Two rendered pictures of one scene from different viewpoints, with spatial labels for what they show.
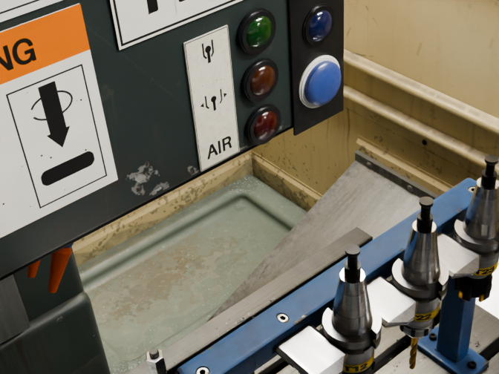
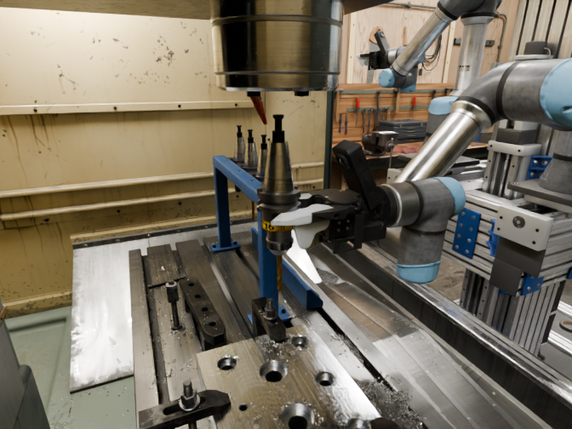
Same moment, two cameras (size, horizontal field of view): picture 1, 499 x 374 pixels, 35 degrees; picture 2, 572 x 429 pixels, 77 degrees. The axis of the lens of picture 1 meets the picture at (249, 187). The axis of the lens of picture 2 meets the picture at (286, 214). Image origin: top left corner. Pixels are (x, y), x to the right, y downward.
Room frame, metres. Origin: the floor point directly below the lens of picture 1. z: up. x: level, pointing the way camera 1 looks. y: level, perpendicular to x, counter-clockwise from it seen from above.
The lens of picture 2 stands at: (0.31, 0.79, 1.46)
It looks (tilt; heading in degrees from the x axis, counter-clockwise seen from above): 21 degrees down; 283
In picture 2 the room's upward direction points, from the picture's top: straight up
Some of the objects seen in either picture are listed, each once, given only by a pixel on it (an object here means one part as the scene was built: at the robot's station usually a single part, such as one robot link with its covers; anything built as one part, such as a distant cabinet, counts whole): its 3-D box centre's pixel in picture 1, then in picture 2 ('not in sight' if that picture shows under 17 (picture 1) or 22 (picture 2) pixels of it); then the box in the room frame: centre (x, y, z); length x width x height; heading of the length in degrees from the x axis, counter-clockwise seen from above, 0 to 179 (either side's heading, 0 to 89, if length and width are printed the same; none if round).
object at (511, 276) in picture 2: not in sight; (543, 266); (-0.27, -0.40, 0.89); 0.36 x 0.10 x 0.09; 37
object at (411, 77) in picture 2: not in sight; (406, 79); (0.17, -1.03, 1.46); 0.11 x 0.08 x 0.11; 52
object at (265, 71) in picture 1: (261, 80); not in sight; (0.41, -0.01, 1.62); 0.02 x 0.01 x 0.02; 126
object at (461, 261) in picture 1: (451, 257); not in sight; (0.67, -0.23, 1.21); 0.07 x 0.05 x 0.01; 36
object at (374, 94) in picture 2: not in sight; (430, 159); (-0.30, -3.01, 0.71); 2.21 x 0.95 x 1.43; 37
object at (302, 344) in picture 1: (314, 355); not in sight; (0.54, -0.05, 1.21); 0.07 x 0.05 x 0.01; 36
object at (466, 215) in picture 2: not in sight; (465, 232); (-0.05, -0.53, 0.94); 0.09 x 0.01 x 0.18; 127
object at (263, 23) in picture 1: (258, 32); not in sight; (0.41, -0.01, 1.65); 0.02 x 0.01 x 0.02; 126
